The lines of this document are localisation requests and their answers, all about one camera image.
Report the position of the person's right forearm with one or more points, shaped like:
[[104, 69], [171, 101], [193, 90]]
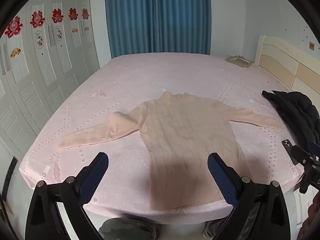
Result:
[[311, 220]]

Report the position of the person's grey shoe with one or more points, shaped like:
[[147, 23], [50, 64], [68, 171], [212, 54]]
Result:
[[212, 227]]

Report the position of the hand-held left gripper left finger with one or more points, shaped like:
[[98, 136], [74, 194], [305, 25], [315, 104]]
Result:
[[93, 177]]

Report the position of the blue curtain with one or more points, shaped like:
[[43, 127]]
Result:
[[155, 17]]

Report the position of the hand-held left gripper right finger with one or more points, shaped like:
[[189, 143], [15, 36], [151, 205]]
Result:
[[222, 177]]

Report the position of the beige wooden headboard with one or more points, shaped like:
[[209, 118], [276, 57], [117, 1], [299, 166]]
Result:
[[280, 62]]

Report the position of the flat box on bed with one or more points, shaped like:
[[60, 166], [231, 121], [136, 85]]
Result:
[[238, 60]]

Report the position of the white wardrobe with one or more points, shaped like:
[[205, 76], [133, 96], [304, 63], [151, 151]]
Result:
[[57, 80]]

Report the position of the beige knit sweater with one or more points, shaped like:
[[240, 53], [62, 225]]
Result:
[[180, 135]]

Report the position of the bed with pink sheet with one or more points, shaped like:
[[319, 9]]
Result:
[[150, 80]]

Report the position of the row of red paper decorations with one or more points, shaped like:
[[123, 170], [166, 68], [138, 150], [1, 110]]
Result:
[[37, 18]]

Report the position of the brown wall plate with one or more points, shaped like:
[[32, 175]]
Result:
[[311, 45]]

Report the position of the black jacket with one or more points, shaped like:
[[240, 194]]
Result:
[[297, 115]]

